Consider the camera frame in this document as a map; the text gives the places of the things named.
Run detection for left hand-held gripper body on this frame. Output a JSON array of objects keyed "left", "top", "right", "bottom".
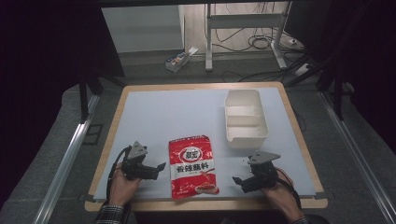
[{"left": 120, "top": 141, "right": 151, "bottom": 181}]

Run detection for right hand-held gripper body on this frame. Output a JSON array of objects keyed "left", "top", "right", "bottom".
[{"left": 247, "top": 150, "right": 282, "bottom": 190}]

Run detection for red seasoning packet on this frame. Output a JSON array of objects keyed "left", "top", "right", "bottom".
[{"left": 168, "top": 134, "right": 220, "bottom": 201}]

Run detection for white plastic bin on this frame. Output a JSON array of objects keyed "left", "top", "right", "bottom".
[{"left": 223, "top": 89, "right": 270, "bottom": 150}]

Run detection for person's left hand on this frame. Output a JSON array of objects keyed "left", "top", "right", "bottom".
[{"left": 107, "top": 163, "right": 143, "bottom": 208}]

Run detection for person's right hand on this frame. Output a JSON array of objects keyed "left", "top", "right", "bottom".
[{"left": 261, "top": 169, "right": 305, "bottom": 224}]

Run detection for light grey table mat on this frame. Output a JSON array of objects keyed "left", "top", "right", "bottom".
[{"left": 92, "top": 86, "right": 318, "bottom": 202}]

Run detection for black metal stand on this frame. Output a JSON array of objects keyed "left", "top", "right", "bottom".
[
  {"left": 78, "top": 69, "right": 128, "bottom": 124},
  {"left": 284, "top": 52, "right": 356, "bottom": 122}
]

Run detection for small printed cardboard box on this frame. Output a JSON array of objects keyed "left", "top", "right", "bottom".
[{"left": 164, "top": 46, "right": 200, "bottom": 74}]

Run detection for white power strip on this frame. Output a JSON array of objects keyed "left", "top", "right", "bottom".
[{"left": 293, "top": 63, "right": 313, "bottom": 77}]

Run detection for black curtain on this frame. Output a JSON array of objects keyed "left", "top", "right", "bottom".
[
  {"left": 284, "top": 0, "right": 396, "bottom": 153},
  {"left": 0, "top": 0, "right": 126, "bottom": 206}
]

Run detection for white partition panel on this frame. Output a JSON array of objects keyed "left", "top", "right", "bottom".
[{"left": 100, "top": 4, "right": 186, "bottom": 54}]

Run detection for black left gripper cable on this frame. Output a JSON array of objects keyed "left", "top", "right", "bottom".
[{"left": 106, "top": 145, "right": 133, "bottom": 203}]

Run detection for red and black gripper cable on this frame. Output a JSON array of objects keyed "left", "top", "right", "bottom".
[{"left": 275, "top": 167, "right": 303, "bottom": 210}]

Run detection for aluminium rail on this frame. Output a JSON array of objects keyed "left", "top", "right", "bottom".
[
  {"left": 318, "top": 90, "right": 396, "bottom": 224},
  {"left": 32, "top": 92, "right": 101, "bottom": 224}
]

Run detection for black floor cables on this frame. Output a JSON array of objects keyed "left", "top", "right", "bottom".
[{"left": 214, "top": 2, "right": 312, "bottom": 83}]

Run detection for white metal desk frame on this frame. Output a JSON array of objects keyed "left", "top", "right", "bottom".
[{"left": 204, "top": 2, "right": 293, "bottom": 73}]

